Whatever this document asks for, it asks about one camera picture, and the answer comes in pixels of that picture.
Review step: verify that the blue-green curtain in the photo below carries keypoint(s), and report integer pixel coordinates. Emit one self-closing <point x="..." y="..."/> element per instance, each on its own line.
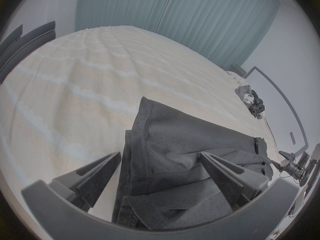
<point x="220" y="21"/>
<point x="120" y="6"/>

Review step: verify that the bed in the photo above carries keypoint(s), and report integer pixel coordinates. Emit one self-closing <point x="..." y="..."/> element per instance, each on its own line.
<point x="87" y="84"/>

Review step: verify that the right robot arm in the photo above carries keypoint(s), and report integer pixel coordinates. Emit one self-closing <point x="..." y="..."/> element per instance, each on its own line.
<point x="303" y="159"/>

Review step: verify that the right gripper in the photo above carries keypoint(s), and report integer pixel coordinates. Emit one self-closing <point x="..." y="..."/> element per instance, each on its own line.
<point x="291" y="166"/>

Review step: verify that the white printed pillow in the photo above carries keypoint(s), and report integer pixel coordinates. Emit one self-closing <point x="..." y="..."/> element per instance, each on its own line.
<point x="236" y="77"/>

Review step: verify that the pile of clothes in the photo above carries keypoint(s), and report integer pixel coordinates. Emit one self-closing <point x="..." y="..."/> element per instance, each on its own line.
<point x="255" y="104"/>

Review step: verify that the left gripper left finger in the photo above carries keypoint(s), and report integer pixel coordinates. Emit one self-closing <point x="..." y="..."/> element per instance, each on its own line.
<point x="85" y="186"/>

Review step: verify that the black chest of drawers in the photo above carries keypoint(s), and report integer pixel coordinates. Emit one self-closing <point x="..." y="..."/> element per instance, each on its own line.
<point x="27" y="44"/>

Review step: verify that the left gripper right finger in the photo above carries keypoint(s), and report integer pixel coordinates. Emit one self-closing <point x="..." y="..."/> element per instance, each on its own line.
<point x="235" y="184"/>

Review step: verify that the black polo shirt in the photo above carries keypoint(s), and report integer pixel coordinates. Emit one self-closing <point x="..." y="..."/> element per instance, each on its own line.
<point x="175" y="146"/>

